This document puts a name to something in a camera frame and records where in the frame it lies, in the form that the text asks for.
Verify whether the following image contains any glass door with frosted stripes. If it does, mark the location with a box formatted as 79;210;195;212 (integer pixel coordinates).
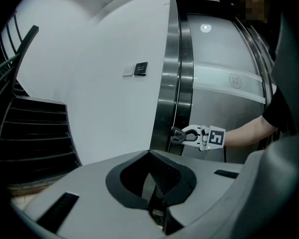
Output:
181;12;275;164

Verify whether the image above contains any person's black clothing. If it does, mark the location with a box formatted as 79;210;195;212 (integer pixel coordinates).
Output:
261;8;299;144

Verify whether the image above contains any person's right forearm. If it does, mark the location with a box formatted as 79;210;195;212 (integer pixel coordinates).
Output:
223;115;277;148

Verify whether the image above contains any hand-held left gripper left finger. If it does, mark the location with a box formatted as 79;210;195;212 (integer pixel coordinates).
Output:
23;150;165;239

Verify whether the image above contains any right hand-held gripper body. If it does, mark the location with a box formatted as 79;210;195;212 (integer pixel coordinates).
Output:
198;124;226;152

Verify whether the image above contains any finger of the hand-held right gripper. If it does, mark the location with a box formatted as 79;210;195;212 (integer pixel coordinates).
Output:
184;136;201;148
183;125;203;134

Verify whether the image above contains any black exit button panel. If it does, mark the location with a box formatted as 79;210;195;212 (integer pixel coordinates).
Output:
133;61;149;77

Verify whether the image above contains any person's head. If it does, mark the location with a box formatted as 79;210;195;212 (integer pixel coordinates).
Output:
233;0;267;22

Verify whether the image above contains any white wall light switch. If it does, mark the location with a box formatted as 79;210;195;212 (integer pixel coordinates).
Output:
122;65;135;78

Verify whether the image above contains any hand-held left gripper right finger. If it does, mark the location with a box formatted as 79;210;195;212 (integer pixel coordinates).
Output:
149;150;244;236

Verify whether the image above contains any dark grey cleaning cloth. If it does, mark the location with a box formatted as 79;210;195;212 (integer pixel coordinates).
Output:
169;126;187;145

